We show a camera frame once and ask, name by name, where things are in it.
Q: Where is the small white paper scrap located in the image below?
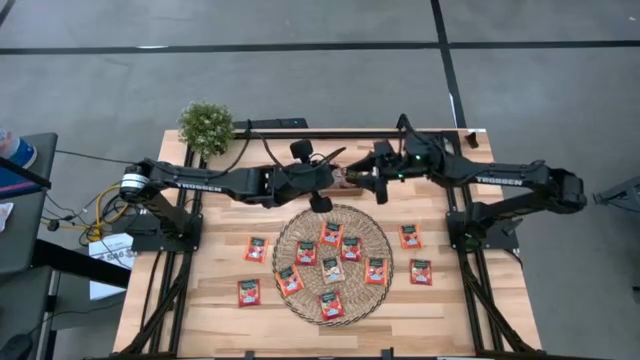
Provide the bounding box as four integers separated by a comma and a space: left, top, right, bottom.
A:
0, 202, 15, 234

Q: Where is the blue flat box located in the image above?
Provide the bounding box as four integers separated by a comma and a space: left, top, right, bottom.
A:
0, 164, 44, 200

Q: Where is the black rounded object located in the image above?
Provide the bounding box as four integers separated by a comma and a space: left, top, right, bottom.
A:
0, 332, 34, 360

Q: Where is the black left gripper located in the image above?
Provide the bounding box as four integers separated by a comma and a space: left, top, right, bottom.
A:
279, 138, 347, 215

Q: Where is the small potted green plant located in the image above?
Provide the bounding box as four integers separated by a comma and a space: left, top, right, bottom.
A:
177, 99, 237, 159

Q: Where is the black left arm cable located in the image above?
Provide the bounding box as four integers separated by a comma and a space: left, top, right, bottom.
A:
219, 130, 301, 176

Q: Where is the black rod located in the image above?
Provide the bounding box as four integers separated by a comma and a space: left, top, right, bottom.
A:
0, 156, 53, 191

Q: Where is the thin black cable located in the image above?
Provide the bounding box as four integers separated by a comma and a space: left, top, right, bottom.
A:
54, 148, 147, 165

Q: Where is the grey side table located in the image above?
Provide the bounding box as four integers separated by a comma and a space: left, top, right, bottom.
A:
0, 132, 59, 281

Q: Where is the black cable bundle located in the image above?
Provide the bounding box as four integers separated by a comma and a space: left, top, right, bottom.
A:
42, 192, 132, 247

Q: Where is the round woven straw placemat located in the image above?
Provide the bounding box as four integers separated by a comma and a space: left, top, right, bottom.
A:
272, 203, 395, 328

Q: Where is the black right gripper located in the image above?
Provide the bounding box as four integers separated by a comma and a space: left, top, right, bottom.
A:
345, 139, 407, 205

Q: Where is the white printed paper sheet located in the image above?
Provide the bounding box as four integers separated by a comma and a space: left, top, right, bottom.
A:
88, 232, 137, 271

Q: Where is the black beam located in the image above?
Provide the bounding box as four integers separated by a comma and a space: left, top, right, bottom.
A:
32, 238, 132, 290

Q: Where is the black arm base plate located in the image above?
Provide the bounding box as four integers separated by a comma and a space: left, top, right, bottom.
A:
446, 209, 520, 253
112, 214, 204, 253

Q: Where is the grey cabinet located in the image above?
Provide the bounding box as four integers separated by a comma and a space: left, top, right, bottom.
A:
0, 264, 56, 360

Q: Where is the brown wooden compartment box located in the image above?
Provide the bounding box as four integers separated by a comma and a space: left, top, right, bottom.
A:
319, 169, 365, 199

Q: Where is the grey metal stand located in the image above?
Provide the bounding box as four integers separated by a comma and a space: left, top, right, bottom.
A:
592, 174, 640, 209

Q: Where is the yellow cable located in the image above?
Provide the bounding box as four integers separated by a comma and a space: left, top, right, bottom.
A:
92, 182, 131, 242

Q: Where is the blue and white bottle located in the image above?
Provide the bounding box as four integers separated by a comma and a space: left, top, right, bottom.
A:
0, 128, 39, 170

